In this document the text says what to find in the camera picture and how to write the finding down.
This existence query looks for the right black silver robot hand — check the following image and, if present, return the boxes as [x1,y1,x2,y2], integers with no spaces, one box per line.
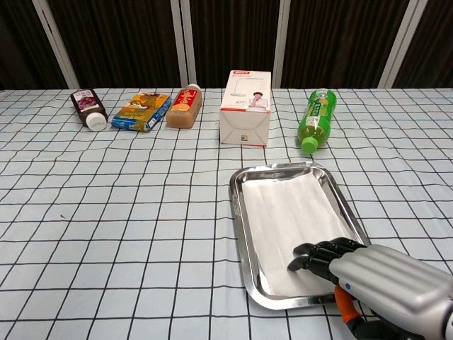
[287,237,453,340]

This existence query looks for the white parchment paper sheet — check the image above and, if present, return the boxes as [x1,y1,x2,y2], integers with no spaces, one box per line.
[241,176,353,297]

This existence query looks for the metal tray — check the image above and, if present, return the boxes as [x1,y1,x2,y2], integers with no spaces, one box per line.
[229,161,372,311]

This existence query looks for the green tea bottle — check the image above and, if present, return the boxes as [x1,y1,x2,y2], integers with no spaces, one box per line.
[296,87,338,155]

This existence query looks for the white lamp box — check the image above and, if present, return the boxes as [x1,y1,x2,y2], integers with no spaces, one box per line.
[219,69,273,147]

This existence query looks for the brown drink bottle red label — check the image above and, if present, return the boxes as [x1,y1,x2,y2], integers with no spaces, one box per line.
[165,84,203,130]

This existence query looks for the blue checked tablecloth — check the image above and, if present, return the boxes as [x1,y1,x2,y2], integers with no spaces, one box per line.
[0,87,453,340]

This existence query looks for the yellow blue drink carton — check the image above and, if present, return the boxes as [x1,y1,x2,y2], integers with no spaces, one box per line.
[110,91,172,133]

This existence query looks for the purple juice bottle white cap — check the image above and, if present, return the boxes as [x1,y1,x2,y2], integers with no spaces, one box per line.
[69,89,108,132]

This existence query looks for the dark partition panel white frame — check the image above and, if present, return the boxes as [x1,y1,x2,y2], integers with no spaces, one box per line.
[0,0,81,91]
[380,0,453,89]
[279,0,425,89]
[180,0,289,89]
[45,0,185,89]

